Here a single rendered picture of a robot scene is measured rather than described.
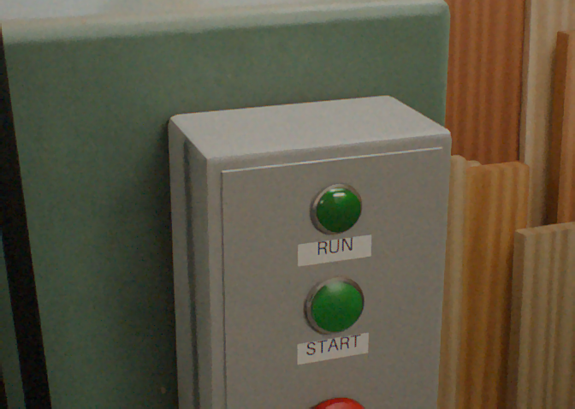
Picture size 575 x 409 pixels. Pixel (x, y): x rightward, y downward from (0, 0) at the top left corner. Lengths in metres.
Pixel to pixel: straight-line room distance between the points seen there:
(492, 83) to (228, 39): 1.57
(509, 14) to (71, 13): 1.60
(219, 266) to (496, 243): 1.54
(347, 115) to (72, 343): 0.15
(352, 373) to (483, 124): 1.58
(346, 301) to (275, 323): 0.03
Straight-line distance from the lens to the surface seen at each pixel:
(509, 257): 1.95
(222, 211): 0.40
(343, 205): 0.40
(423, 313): 0.45
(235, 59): 0.45
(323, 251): 0.41
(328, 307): 0.42
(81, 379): 0.48
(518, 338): 1.94
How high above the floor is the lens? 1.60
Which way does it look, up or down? 20 degrees down
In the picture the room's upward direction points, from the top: straight up
